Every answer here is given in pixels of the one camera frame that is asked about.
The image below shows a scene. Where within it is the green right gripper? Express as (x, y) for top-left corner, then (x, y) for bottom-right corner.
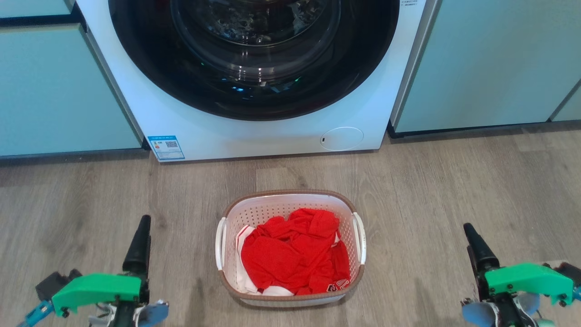
(463, 223), (575, 327)

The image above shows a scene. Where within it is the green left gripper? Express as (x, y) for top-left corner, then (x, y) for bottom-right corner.
(51, 215), (152, 327)

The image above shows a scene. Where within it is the white perforated laundry basket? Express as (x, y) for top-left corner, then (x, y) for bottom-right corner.
(215, 189), (367, 308)

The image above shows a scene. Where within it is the blue energy label sticker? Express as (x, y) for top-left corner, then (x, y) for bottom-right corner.
(147, 135), (186, 162)

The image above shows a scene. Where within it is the red mesh sports jersey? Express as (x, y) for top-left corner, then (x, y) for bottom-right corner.
(235, 208), (352, 297)

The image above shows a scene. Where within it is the white front-load washing machine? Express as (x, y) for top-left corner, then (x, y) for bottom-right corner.
(75, 0), (439, 163)

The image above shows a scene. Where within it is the narrow pale teal cabinet door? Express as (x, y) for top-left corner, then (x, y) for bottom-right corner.
(551, 84), (581, 122)

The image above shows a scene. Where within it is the large pale teal cabinet door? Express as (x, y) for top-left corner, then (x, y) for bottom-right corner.
(0, 24), (143, 158)

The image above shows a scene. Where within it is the round white filter cover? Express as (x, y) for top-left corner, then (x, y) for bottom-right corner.
(320, 127), (364, 152)

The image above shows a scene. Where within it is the tall pale teal cabinet door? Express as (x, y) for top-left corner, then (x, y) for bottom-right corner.
(391, 0), (581, 135)

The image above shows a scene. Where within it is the black round washer door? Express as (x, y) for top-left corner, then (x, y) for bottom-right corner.
(108, 0), (400, 121)

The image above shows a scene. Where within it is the pale teal cabinet drawer front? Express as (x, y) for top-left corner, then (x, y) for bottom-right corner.
(0, 0), (74, 19)

